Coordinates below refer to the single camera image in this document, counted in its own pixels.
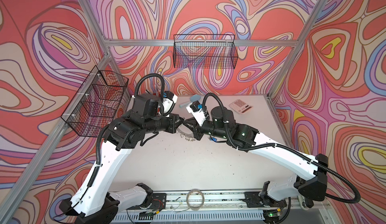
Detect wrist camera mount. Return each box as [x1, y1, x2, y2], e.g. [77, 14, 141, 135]
[162, 91, 178, 116]
[186, 100, 209, 127]

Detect aluminium frame post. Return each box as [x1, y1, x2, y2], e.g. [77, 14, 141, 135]
[78, 0, 123, 75]

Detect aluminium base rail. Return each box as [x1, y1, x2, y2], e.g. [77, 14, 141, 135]
[112, 189, 337, 224]

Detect black wire basket left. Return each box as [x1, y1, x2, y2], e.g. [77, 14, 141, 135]
[61, 67, 128, 137]

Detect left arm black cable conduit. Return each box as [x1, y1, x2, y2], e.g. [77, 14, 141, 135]
[134, 73, 166, 99]

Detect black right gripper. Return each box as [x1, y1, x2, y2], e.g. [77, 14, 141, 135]
[184, 113, 230, 140]

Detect coiled clear cable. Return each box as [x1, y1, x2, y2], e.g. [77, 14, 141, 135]
[185, 188, 206, 212]

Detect black wire basket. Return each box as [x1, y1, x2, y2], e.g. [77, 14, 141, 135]
[61, 67, 128, 137]
[173, 33, 239, 69]

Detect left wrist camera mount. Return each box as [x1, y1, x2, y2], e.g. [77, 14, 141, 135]
[162, 91, 178, 116]

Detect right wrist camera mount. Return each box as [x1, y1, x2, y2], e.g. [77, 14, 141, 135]
[186, 100, 209, 127]

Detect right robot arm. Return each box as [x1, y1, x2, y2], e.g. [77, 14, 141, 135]
[185, 101, 328, 208]

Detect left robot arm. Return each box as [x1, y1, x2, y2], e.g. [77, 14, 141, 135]
[59, 91, 182, 224]

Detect black wire basket back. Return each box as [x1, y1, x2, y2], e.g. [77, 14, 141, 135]
[173, 33, 239, 69]

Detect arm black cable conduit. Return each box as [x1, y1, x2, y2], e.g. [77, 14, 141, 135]
[201, 92, 361, 204]
[134, 73, 166, 99]

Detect light blue spatula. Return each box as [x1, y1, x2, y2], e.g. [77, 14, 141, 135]
[179, 94, 201, 108]

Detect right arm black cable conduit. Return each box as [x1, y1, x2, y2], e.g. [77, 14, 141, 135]
[201, 92, 361, 204]

